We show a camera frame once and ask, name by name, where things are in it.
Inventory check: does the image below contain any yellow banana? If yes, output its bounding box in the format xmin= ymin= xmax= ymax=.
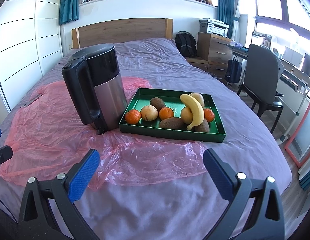
xmin=180 ymin=94 xmax=204 ymax=131

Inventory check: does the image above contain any orange tangerine with stem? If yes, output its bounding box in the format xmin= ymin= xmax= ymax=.
xmin=124 ymin=109 xmax=141 ymax=125

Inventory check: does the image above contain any large yellow-green apple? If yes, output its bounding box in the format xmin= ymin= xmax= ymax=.
xmin=189 ymin=93 xmax=205 ymax=108

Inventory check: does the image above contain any small yellow-red apple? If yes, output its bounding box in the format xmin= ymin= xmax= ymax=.
xmin=140 ymin=105 xmax=158 ymax=121

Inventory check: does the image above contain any small brown kiwi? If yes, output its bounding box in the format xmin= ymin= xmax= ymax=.
xmin=150 ymin=97 xmax=166 ymax=112

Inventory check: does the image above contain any yellow apple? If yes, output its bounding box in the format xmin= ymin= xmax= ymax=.
xmin=180 ymin=107 xmax=193 ymax=125

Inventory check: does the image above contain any pink plastic sheet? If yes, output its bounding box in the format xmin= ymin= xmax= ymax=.
xmin=0 ymin=76 xmax=208 ymax=192

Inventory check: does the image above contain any red framed mirror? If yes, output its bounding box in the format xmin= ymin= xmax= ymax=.
xmin=284 ymin=102 xmax=310 ymax=168

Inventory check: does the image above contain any white wardrobe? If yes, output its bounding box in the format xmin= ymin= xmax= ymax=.
xmin=0 ymin=0 xmax=63 ymax=111

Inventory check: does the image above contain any black and steel kettle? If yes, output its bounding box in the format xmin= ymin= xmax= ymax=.
xmin=62 ymin=44 xmax=127 ymax=134

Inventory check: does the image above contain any green tray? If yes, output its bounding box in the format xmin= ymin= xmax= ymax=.
xmin=119 ymin=88 xmax=226 ymax=142

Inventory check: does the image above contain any grey black chair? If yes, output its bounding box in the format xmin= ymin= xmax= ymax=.
xmin=237 ymin=44 xmax=284 ymax=133

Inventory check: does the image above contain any dark blue bag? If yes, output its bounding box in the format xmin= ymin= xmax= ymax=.
xmin=224 ymin=56 xmax=242 ymax=83

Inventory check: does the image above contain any teal curtain left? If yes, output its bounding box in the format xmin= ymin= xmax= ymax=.
xmin=59 ymin=0 xmax=79 ymax=25

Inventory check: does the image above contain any teal curtain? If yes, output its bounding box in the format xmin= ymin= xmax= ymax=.
xmin=217 ymin=0 xmax=239 ymax=39
xmin=59 ymin=0 xmax=79 ymax=25

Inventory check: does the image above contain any desk with keyboard tray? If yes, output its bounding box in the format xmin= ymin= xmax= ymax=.
xmin=218 ymin=41 xmax=310 ymax=144

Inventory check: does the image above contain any wooden headboard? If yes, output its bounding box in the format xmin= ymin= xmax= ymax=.
xmin=71 ymin=18 xmax=173 ymax=49

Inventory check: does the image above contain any wooden drawer cabinet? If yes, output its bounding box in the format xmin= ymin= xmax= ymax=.
xmin=186 ymin=32 xmax=233 ymax=84

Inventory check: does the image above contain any black backpack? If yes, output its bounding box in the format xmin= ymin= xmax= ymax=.
xmin=175 ymin=31 xmax=197 ymax=57

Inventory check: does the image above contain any grey printer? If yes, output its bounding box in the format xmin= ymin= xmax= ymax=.
xmin=199 ymin=18 xmax=229 ymax=37

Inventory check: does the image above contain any teal curtain right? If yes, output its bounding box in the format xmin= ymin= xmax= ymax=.
xmin=217 ymin=0 xmax=239 ymax=39

